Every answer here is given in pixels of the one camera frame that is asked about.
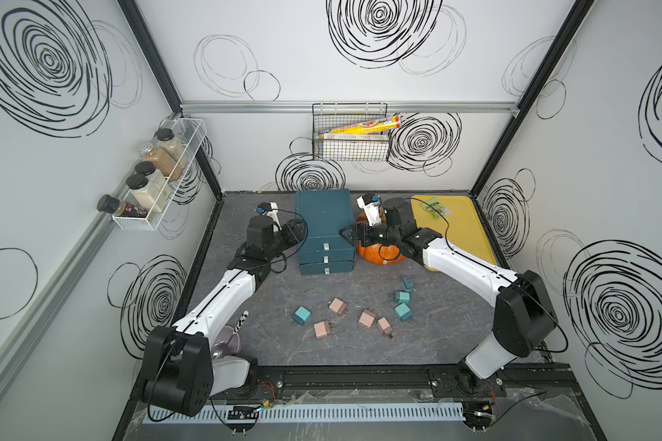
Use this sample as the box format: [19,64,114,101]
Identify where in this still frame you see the black linear rail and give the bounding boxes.
[215,363,579,402]

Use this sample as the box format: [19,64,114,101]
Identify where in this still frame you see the orange pumpkin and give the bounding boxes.
[356,240,406,266]

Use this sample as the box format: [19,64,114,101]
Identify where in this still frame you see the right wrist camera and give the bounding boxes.
[357,193,382,226]

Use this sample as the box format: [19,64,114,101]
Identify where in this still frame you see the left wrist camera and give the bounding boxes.
[256,202,281,231]

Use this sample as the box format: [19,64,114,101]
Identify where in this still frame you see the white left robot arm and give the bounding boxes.
[134,213,308,416]

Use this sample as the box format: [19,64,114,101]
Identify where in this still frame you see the black wire wall basket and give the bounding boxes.
[312,102,390,162]

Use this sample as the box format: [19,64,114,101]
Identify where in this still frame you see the yellow snack tube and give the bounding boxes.
[322,116,402,135]

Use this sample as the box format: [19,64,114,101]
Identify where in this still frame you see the spice jar beige contents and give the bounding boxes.
[134,161,171,195]

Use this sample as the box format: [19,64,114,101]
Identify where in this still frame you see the small dark spice bottle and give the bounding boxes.
[97,195,148,219]

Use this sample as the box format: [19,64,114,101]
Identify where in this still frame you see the spice jar brown contents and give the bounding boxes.
[143,147,183,181]

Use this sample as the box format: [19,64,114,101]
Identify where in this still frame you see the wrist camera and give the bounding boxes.
[256,202,281,231]
[357,193,382,226]

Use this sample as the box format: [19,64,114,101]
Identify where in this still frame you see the clear acrylic spice shelf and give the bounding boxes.
[111,118,207,234]

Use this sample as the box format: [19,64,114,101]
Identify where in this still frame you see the spice jar tan contents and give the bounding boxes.
[154,128,186,162]

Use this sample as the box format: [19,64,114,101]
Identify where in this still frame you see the white slotted cable duct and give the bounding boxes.
[143,402,465,424]

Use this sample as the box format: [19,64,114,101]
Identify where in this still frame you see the teal drawer cabinet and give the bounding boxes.
[295,189,356,276]

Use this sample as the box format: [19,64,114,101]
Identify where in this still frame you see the pink plug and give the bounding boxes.
[329,298,348,316]
[358,309,376,330]
[313,321,333,339]
[376,317,393,338]

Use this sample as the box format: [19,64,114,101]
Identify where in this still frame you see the purple plastic cup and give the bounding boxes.
[211,325,241,360]

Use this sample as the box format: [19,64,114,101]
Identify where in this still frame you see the spice jar white contents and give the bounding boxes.
[126,173,167,213]

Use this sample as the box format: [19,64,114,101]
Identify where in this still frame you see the green snack packet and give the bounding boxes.
[420,198,451,219]

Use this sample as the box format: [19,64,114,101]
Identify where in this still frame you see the yellow tray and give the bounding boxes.
[409,195,497,265]

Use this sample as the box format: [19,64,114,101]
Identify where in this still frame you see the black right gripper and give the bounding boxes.
[337,220,400,248]

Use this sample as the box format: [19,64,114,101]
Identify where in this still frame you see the black white striped straw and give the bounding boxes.
[233,311,249,336]

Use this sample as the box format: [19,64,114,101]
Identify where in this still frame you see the teal plug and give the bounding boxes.
[394,290,411,304]
[394,303,413,322]
[292,306,312,326]
[401,277,415,292]

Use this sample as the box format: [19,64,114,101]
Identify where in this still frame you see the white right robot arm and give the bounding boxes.
[340,193,559,393]

